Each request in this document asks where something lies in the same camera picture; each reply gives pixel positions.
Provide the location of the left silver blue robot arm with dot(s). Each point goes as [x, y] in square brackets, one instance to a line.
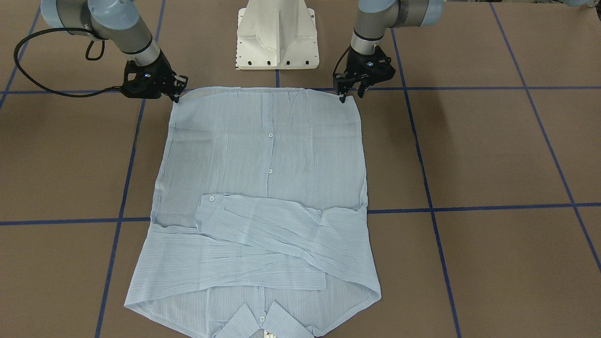
[375, 17]

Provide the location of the white central pedestal column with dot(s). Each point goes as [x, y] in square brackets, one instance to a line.
[277, 35]

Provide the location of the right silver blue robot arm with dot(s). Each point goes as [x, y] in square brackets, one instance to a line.
[102, 20]

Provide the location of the light blue button shirt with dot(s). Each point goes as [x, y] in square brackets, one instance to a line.
[259, 217]

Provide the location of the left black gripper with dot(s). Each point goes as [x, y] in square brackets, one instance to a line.
[358, 61]

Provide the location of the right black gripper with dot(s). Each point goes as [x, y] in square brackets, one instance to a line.
[163, 70]

